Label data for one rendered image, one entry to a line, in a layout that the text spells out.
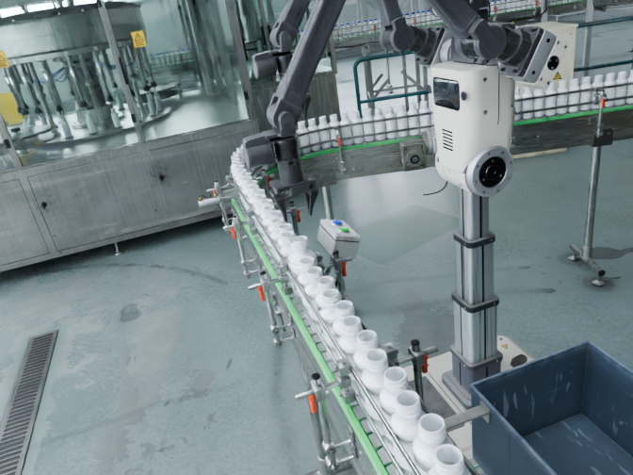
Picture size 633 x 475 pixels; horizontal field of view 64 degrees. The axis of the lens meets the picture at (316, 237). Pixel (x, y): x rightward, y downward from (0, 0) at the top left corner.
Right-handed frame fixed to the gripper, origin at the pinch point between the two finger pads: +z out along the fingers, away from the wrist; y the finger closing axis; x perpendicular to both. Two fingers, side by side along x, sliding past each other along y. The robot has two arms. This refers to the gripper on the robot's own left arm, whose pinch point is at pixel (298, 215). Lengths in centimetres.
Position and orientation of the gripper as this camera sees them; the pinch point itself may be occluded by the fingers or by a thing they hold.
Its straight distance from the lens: 126.0
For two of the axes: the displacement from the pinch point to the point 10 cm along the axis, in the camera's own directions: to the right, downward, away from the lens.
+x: -3.1, -3.7, 8.7
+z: 1.3, 9.0, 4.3
